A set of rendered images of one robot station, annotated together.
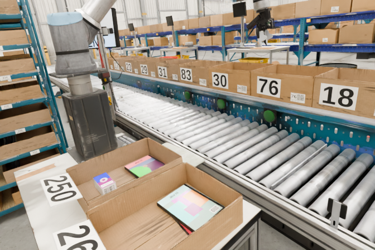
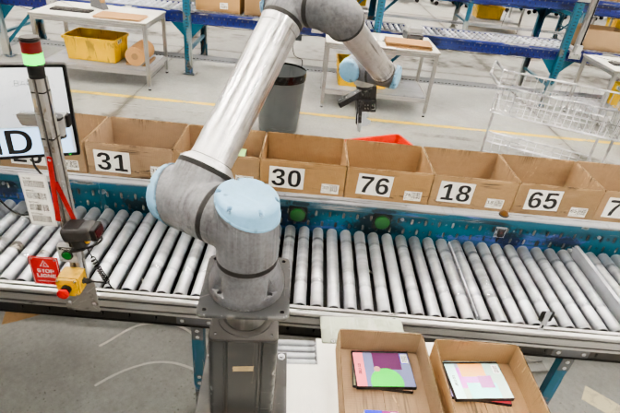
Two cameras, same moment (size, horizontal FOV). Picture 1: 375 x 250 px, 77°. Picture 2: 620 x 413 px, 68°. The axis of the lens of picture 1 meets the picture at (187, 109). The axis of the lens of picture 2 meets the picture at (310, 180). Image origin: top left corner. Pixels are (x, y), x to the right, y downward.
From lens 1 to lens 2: 1.47 m
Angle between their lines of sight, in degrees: 51
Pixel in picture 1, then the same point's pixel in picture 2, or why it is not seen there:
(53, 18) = (265, 220)
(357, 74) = (440, 153)
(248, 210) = not seen: hidden behind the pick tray
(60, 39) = (268, 252)
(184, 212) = (486, 389)
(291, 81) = (407, 179)
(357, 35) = not seen: hidden behind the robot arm
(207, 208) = (492, 372)
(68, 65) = (275, 287)
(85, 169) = not seen: outside the picture
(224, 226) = (522, 378)
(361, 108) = (474, 202)
